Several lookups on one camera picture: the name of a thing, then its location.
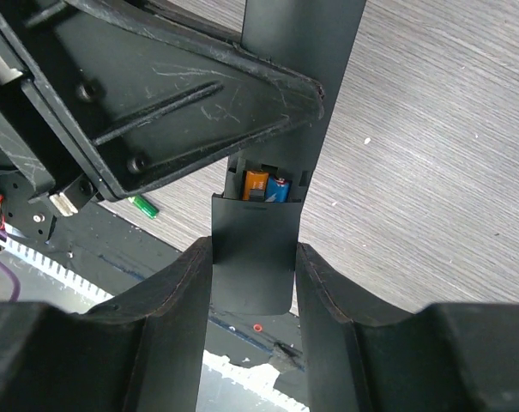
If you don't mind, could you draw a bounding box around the white slotted cable duct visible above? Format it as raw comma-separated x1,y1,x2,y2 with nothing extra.
0,239,309,411

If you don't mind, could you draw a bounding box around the black battery cover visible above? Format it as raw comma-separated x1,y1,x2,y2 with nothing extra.
211,195,303,316

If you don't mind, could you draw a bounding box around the orange battery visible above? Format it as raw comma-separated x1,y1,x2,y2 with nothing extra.
242,171,269,202

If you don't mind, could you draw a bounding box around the black remote control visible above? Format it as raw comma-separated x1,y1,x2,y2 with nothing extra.
223,1,365,202

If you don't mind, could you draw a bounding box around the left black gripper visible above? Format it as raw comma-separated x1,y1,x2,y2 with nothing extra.
0,1,113,200

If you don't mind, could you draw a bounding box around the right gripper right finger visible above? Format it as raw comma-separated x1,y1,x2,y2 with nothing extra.
295,244,519,411

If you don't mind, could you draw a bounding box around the blue battery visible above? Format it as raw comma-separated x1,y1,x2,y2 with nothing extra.
265,176,291,203

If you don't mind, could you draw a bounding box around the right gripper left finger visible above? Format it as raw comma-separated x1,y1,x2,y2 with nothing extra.
0,237,212,411

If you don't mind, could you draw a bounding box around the green battery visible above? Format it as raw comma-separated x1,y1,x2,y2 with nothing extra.
128,195,159,219

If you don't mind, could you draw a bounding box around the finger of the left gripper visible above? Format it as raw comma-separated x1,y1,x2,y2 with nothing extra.
22,0,325,202

